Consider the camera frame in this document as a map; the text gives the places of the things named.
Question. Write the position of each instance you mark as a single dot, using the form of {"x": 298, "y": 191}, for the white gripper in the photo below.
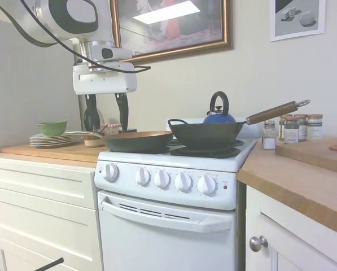
{"x": 103, "y": 80}

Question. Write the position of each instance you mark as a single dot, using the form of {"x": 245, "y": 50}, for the white burner knob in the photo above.
{"x": 162, "y": 179}
{"x": 206, "y": 184}
{"x": 183, "y": 182}
{"x": 142, "y": 177}

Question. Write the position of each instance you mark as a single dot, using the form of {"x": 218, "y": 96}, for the white electric stove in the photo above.
{"x": 162, "y": 162}

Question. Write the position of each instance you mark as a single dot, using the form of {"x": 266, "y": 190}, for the round black silver-rimmed object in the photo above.
{"x": 99, "y": 121}

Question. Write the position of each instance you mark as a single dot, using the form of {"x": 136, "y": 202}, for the small tan bowl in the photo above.
{"x": 93, "y": 142}

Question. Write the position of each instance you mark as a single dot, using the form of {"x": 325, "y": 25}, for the copper frying pan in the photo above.
{"x": 140, "y": 141}

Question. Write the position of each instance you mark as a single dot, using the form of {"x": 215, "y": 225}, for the green bowl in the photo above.
{"x": 52, "y": 128}

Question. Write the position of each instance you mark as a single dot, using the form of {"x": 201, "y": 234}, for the stack of pale plates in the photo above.
{"x": 52, "y": 140}

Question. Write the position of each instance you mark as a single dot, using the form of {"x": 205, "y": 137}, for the white oven temperature knob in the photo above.
{"x": 110, "y": 172}

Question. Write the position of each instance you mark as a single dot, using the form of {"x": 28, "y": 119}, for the thin wooden cutting board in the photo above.
{"x": 58, "y": 152}

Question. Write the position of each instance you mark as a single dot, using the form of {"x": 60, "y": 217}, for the grey panel board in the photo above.
{"x": 18, "y": 90}

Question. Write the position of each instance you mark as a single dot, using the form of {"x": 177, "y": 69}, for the black coil burner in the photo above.
{"x": 240, "y": 143}
{"x": 205, "y": 152}

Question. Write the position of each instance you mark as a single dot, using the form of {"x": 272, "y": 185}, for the gold framed painting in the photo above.
{"x": 185, "y": 25}

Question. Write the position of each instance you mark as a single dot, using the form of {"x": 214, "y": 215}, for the white drawer cabinet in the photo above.
{"x": 38, "y": 211}

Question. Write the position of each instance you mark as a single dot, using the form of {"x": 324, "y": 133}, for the white oven door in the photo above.
{"x": 168, "y": 248}

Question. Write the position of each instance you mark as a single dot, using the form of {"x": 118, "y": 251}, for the glass salt shaker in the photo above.
{"x": 269, "y": 138}

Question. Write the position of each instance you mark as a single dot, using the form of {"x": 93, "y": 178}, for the black tripod leg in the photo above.
{"x": 51, "y": 263}

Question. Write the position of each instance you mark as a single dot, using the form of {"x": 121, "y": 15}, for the spice jar brown contents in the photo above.
{"x": 281, "y": 127}

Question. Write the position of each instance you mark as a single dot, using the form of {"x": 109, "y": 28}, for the spice jar green contents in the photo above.
{"x": 292, "y": 132}

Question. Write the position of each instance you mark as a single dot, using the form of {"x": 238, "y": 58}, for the spice jar dark label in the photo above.
{"x": 303, "y": 127}

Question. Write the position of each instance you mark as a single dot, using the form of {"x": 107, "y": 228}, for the silver cabinet knob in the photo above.
{"x": 258, "y": 244}

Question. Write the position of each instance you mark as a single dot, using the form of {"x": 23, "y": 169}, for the spice jar white label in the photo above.
{"x": 315, "y": 128}

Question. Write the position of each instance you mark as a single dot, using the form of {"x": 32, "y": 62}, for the thick wooden cutting board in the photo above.
{"x": 312, "y": 153}

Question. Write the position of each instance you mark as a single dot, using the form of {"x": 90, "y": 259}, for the grey shapes poster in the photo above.
{"x": 298, "y": 19}

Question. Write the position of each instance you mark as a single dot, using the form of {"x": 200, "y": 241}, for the white door cabinet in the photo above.
{"x": 295, "y": 242}

